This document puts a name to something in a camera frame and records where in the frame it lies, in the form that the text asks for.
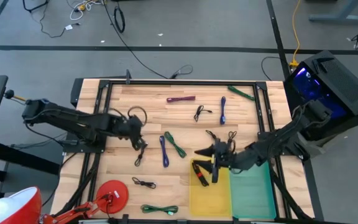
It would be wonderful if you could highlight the yellow extension cord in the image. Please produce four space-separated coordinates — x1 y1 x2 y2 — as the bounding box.
288 0 302 68

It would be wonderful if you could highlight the grey desk foot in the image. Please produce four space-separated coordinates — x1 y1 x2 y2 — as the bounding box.
308 0 358 25

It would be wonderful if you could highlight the thin black curved cable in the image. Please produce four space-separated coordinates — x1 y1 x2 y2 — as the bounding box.
260 56 282 82

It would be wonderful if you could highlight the black side panel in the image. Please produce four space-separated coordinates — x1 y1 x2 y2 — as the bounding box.
70 77 85 108

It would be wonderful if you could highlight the black looped floor cable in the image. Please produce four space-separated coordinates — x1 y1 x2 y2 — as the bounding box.
168 64 194 80

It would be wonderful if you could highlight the black computer with blue light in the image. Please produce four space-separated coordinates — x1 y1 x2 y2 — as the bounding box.
283 50 358 150

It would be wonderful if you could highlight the red lamp shade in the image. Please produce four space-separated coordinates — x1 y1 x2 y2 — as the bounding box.
0 186 43 224

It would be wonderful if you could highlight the black cable with red band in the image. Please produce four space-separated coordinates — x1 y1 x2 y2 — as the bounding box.
191 161 210 187

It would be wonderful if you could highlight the purple-blue braided USB cable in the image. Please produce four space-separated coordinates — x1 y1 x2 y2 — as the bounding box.
158 135 170 168

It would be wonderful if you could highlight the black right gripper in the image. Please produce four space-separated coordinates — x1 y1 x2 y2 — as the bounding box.
193 140 233 174

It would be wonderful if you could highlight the black knob on yellow stick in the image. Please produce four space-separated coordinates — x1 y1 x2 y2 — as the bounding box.
4 89 28 103

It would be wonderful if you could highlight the red jointed lamp arm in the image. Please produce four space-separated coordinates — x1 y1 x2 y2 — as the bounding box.
41 194 112 224

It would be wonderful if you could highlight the white and yellow cable bundle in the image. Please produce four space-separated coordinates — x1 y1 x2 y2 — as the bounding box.
69 0 104 22

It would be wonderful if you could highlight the black metal table frame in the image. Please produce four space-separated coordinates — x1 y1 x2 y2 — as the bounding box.
82 78 293 224

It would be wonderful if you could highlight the yellow translucent tray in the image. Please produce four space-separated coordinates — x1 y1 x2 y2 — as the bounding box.
188 157 232 218

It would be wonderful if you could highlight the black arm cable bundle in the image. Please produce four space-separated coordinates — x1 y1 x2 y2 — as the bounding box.
53 152 101 218
268 155 312 221

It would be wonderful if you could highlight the green cable with pale plug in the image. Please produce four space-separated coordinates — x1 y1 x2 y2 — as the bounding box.
140 204 179 217

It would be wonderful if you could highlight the red round lamp base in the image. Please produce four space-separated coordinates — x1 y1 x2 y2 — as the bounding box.
96 179 129 215

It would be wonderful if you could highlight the dark thick USB cable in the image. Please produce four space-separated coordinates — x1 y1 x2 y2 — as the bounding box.
211 155 219 184

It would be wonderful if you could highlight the black coiled floor cable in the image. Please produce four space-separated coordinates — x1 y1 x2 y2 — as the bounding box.
113 5 126 34

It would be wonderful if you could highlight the black floor cable loop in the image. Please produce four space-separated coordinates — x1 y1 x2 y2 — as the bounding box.
22 0 50 14

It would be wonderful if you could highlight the blue braided USB cable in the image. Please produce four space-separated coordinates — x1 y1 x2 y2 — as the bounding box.
219 96 227 126

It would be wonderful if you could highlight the green braided USB cable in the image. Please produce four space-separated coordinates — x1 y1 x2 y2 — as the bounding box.
227 85 256 101
163 131 188 159

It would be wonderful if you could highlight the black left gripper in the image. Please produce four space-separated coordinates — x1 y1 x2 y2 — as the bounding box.
116 114 148 152

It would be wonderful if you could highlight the black cable with white plug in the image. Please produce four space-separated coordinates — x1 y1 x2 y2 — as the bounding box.
38 2 82 39

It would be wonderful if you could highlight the teal translucent tray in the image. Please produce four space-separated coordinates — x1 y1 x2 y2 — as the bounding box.
228 160 277 220

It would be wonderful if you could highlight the long black floor cable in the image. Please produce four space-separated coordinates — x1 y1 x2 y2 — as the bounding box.
101 0 170 80

